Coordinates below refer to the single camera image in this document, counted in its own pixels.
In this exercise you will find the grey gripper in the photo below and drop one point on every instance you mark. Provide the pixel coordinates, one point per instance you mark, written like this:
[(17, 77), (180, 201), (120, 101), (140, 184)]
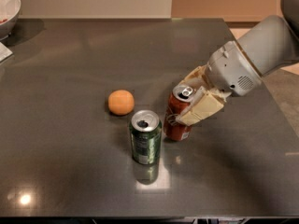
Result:
[(232, 68)]

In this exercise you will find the red coke can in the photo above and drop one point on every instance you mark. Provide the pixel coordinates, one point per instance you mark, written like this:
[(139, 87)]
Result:
[(178, 100)]

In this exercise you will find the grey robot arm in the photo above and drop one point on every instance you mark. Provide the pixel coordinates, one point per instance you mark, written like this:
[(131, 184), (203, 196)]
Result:
[(272, 43)]

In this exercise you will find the green soda can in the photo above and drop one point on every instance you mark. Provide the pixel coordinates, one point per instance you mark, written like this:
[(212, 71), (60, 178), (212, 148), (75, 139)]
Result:
[(146, 133)]

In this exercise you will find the orange fruit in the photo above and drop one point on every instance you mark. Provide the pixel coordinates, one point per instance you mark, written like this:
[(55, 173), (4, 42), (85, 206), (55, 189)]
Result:
[(121, 102)]

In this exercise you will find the white paper sheet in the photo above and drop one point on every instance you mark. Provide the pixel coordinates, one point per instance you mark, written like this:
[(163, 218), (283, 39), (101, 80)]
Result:
[(4, 52)]

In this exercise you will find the grey metal bowl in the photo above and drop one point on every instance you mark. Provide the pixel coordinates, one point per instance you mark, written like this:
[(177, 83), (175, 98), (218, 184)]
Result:
[(9, 13)]

